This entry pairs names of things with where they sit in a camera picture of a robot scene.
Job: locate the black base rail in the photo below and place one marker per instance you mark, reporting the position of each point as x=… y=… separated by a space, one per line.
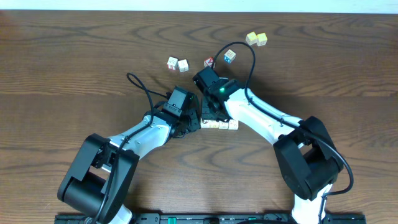
x=155 y=218

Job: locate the wooden block blue X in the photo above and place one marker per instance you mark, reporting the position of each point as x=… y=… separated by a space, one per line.
x=229 y=56

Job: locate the yellow wooden block right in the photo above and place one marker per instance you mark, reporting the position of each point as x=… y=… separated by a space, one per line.
x=261 y=39

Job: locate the wooden block blue T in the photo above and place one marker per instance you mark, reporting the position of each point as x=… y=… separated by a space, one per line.
x=183 y=65

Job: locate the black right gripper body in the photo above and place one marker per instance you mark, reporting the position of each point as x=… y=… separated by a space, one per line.
x=209 y=112

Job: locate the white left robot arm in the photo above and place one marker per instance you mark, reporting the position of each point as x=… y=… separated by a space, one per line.
x=99 y=177

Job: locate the yellow wooden block left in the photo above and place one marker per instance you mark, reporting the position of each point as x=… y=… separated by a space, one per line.
x=251 y=38

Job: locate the wooden block red A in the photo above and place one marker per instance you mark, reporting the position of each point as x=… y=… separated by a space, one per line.
x=209 y=62

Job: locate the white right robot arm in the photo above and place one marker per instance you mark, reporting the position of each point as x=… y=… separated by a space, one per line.
x=308 y=160

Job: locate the wooden block green picture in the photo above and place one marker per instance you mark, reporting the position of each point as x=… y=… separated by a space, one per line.
x=233 y=124

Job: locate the yellow wooden block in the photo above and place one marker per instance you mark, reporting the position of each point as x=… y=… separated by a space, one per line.
x=261 y=39
x=251 y=38

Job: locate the wooden block red 3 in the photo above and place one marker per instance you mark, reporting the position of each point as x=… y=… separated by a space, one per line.
x=172 y=63

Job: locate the wooden block green edge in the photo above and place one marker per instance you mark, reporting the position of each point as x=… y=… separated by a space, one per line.
x=214 y=124

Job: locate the wooden block letter Y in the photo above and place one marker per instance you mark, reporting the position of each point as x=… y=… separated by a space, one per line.
x=223 y=125

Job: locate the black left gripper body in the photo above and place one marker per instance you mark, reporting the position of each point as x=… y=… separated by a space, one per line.
x=191 y=118

